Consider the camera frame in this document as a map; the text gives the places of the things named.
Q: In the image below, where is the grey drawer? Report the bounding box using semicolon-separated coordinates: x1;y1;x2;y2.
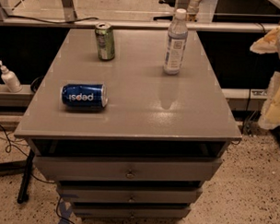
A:
34;157;222;182
72;204;190;218
57;186;203;204

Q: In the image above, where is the green soda can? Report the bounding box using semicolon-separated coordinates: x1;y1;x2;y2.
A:
95;22;115;61

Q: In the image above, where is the white pump dispenser bottle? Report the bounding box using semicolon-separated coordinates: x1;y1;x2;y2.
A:
0;60;22;93

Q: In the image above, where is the bottom grey drawer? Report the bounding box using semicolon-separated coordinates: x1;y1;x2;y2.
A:
72;204;190;218

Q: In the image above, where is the blue pepsi can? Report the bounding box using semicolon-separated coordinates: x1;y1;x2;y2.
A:
61;84;108;109

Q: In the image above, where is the grey drawer cabinet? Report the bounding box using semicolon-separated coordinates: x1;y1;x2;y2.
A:
10;24;246;224

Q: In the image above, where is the top grey drawer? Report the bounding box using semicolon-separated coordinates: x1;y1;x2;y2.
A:
34;157;222;182

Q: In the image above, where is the middle grey drawer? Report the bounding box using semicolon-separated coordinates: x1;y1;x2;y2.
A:
57;186;203;204

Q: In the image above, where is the black stand leg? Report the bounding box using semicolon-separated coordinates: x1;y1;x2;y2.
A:
17;150;34;204

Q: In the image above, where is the clear plastic water bottle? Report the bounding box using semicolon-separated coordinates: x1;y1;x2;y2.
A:
163;8;188;75

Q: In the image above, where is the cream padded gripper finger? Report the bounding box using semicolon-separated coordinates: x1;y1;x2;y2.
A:
259;72;280;130
250;26;280;54

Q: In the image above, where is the metal frame rail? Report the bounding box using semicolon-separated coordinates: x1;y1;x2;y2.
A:
0;17;276;33

